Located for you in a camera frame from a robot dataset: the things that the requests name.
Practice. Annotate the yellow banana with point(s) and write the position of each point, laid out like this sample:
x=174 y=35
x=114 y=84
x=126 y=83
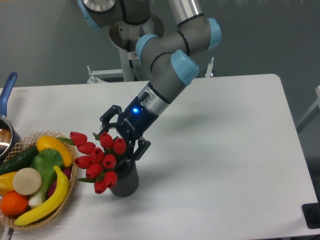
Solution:
x=50 y=205

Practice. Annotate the dark grey ribbed vase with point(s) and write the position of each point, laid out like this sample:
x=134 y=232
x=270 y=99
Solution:
x=128 y=180

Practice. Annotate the yellow squash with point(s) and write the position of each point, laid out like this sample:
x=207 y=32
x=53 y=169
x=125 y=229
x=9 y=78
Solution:
x=50 y=142

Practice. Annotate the orange fruit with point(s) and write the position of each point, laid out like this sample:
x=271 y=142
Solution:
x=13 y=204

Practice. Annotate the green bok choy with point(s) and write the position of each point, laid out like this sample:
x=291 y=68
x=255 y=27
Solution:
x=44 y=163

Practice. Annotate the woven wicker basket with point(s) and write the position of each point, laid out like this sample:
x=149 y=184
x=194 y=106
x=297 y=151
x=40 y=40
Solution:
x=23 y=144

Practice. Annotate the green cucumber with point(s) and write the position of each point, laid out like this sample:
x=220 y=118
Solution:
x=21 y=160

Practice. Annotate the white frame at right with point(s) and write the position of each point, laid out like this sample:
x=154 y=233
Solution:
x=310 y=113

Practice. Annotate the yellow bell pepper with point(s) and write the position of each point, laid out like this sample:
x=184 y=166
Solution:
x=6 y=183

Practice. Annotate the dark red fruit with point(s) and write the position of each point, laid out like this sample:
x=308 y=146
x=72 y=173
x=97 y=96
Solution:
x=68 y=172

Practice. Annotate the black device at edge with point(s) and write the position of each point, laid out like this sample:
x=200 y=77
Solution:
x=311 y=212

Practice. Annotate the beige round disc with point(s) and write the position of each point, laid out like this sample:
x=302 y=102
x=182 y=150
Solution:
x=27 y=181

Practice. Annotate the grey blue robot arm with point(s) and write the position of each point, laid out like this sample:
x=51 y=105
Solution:
x=168 y=58

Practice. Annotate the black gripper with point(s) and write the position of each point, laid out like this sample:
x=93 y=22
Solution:
x=131 y=124

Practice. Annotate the blue handled saucepan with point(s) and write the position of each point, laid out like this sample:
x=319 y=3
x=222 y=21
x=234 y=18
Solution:
x=8 y=136

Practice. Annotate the red tulip bouquet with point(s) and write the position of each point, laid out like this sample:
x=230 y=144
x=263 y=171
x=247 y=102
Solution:
x=100 y=162

